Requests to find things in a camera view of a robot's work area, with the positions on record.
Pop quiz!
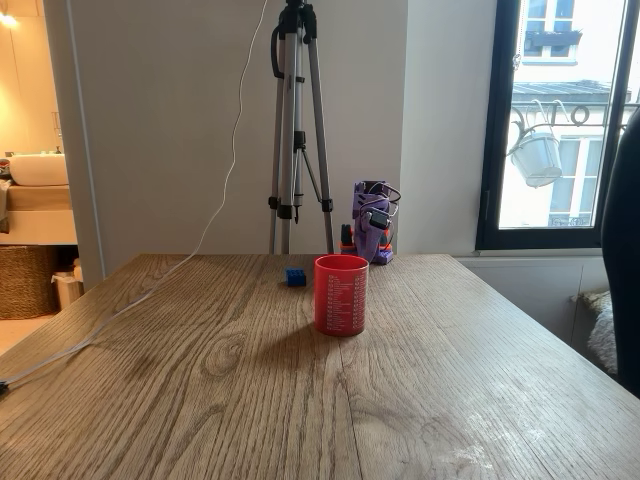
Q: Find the white cable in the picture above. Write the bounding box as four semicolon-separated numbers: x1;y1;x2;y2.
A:
0;0;269;397

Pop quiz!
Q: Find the black office chair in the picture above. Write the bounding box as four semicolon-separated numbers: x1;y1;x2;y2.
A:
601;104;640;399

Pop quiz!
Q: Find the red mug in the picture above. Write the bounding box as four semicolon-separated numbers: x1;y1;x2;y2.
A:
313;253;371;337

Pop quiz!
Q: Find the wicker basket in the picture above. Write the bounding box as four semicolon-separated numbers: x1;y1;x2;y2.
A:
0;244;61;321

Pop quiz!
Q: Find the wooden vanity counter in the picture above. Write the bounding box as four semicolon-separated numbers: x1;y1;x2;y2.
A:
0;183;72;213

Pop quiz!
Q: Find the ornate iron window railing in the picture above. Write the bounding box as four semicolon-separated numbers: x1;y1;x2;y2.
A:
509;98;640;147

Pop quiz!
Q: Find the grey black camera tripod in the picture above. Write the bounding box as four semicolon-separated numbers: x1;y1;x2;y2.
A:
267;0;335;255

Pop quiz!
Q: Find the white hanging flower pot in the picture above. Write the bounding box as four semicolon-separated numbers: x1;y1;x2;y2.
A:
506;128;564;189

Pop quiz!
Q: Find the black window frame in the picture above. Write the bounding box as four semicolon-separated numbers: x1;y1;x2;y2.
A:
474;0;640;252

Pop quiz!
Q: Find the white waste bin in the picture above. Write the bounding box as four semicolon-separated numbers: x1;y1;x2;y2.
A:
51;259;85;312

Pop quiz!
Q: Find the white washbasin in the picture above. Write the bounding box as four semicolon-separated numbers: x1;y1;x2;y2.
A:
9;153;69;187

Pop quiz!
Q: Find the furry beige cushion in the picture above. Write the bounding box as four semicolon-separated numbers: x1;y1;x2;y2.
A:
571;288;620;376

